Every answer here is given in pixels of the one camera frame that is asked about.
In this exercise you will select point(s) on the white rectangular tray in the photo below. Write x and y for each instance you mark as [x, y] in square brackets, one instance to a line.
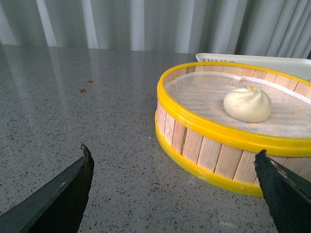
[295, 66]

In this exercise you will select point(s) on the wooden steamer with yellow rims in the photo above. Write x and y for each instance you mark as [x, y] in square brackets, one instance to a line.
[221, 155]

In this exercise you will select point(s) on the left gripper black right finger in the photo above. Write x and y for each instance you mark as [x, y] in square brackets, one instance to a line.
[287, 194]

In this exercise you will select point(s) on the white mesh steamer liner cloth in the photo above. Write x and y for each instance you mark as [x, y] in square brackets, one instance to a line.
[203, 93]

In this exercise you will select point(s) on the white steamed bun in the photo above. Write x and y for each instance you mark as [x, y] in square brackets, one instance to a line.
[248, 104]

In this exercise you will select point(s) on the grey pleated curtain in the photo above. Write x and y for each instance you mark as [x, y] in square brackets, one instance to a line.
[278, 28]

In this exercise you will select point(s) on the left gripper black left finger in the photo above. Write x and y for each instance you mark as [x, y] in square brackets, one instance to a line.
[58, 206]

